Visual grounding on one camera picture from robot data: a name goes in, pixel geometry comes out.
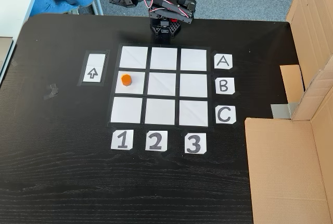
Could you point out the red black spring clamp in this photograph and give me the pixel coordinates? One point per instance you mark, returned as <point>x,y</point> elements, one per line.
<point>173,20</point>

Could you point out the round orange token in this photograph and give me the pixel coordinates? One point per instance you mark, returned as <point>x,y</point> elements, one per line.
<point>126,80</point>

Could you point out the brown cardboard panel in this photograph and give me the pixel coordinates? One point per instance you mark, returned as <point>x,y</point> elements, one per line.
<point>283,172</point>
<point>312,26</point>

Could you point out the paper label number 1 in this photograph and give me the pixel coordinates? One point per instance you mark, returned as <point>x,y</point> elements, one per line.
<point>122,140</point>

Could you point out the white arrow paper sheet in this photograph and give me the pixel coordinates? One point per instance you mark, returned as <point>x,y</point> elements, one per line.
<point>93,67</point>

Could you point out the paper label number 3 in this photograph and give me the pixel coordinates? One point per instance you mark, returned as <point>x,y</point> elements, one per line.
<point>195,143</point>

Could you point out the paper label number 2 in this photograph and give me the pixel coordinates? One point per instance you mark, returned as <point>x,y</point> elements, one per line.
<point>156,141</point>

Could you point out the paper label letter A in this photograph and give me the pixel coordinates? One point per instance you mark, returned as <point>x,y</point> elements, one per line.
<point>223,62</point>

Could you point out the paper label letter B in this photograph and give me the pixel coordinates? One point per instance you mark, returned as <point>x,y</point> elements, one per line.
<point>224,86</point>

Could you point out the white paper grid square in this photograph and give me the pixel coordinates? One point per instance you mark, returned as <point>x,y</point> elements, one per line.
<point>193,85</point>
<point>138,87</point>
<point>159,111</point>
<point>164,58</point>
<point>162,84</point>
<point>133,57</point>
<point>193,60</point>
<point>193,113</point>
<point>126,110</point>

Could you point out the white desk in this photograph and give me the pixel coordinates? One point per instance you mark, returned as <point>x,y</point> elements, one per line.
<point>18,2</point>

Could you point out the paper label letter C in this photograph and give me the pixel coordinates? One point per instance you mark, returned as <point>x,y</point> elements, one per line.
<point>225,114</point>

